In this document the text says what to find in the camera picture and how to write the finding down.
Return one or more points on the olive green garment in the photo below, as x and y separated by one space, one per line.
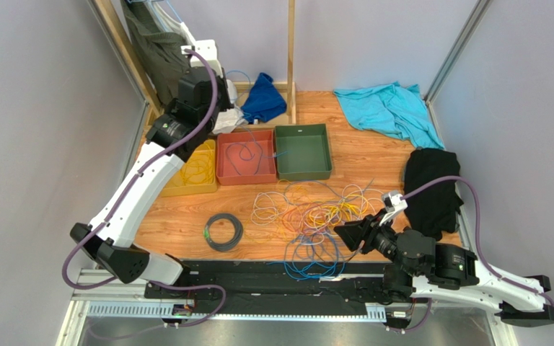
159 51

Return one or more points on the aluminium rail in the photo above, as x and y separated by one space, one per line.
122 300

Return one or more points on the white garment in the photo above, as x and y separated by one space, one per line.
227 120

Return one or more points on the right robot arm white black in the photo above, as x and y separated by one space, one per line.
420 267

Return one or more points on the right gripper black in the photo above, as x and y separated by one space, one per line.
368 231

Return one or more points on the red plastic bin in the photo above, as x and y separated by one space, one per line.
245 158

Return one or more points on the dark blue cloth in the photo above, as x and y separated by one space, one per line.
264 102

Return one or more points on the green plastic bin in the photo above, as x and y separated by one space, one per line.
303 152

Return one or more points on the black cloth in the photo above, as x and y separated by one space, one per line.
434 210

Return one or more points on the yellow plastic bin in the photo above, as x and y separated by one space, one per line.
198 174

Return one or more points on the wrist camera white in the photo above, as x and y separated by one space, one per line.
394 204
208 50

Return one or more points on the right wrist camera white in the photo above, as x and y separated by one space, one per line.
394 204

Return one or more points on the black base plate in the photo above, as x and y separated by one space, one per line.
263 289

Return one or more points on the wooden rack frame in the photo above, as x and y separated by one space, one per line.
115 30

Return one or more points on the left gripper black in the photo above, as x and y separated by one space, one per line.
222 87

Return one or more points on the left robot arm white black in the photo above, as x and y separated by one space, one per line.
109 238

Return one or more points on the cyan cloth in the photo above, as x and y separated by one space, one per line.
390 109

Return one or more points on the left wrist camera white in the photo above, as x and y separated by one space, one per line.
208 50

